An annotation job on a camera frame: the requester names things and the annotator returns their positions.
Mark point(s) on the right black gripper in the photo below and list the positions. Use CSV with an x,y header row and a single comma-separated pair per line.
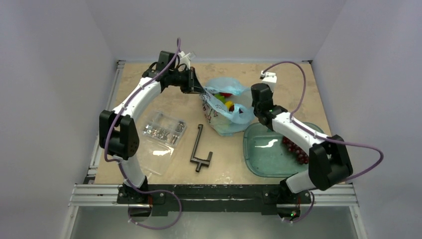
x,y
259,112

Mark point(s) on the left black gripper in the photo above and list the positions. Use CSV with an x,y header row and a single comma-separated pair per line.
x,y
193,85

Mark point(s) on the blue plastic bag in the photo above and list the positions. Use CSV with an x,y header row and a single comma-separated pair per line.
x,y
223,121

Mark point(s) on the red fake grapes bunch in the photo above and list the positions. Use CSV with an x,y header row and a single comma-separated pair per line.
x,y
298,154

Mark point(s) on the green fake lime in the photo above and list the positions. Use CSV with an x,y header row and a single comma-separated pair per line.
x,y
220,98

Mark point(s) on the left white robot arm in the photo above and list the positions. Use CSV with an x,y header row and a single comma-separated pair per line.
x,y
118,135

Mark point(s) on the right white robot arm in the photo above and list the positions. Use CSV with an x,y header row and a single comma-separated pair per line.
x,y
329,161

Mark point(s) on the red fake apple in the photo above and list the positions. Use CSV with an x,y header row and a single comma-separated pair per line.
x,y
226,95

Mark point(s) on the yellow fake banana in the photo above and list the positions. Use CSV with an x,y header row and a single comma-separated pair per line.
x,y
229,105

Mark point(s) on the teal plastic tray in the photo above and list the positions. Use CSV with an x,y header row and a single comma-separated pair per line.
x,y
265,155

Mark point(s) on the clear plastic screw box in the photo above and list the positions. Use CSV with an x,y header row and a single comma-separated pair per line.
x,y
160,134

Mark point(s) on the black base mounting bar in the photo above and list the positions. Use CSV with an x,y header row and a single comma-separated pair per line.
x,y
266,199

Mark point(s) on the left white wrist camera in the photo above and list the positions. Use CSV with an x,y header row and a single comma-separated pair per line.
x,y
185,59

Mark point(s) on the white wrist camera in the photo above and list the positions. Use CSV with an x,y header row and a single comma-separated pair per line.
x,y
269,78
185,59

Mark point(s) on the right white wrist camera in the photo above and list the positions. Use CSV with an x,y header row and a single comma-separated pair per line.
x,y
269,78

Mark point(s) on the black metal bracket tool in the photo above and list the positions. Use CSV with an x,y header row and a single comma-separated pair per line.
x,y
196,159

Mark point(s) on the aluminium frame rail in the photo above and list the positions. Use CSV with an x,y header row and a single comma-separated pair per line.
x,y
106,195

